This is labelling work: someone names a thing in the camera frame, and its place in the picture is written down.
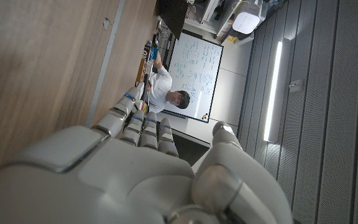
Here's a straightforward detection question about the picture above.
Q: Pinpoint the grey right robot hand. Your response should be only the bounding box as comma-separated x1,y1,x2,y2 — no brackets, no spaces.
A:
0,86,293,224

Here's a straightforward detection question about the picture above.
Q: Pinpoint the person in white t-shirt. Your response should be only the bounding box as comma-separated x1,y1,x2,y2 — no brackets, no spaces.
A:
146,52,191,114

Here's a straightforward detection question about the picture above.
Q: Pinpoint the brown wooden block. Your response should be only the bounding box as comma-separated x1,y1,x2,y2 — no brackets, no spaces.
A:
136,58,147,83

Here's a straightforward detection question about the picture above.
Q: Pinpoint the whiteboard with blue writing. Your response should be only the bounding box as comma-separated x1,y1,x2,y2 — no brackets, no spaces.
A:
163,32,224,124

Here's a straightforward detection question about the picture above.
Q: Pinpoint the long ceiling light bar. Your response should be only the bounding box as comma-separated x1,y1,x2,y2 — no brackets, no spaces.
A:
262,40,284,143

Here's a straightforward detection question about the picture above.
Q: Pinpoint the white shelf cabinet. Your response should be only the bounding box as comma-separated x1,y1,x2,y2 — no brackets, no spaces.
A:
185,0,239,35

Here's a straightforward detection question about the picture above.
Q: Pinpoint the small ceiling sensor box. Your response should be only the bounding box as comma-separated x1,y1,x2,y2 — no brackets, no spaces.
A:
289,79,304,93

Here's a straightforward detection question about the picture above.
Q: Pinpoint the white air purifier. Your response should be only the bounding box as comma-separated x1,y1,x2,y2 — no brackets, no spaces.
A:
231,0,264,35

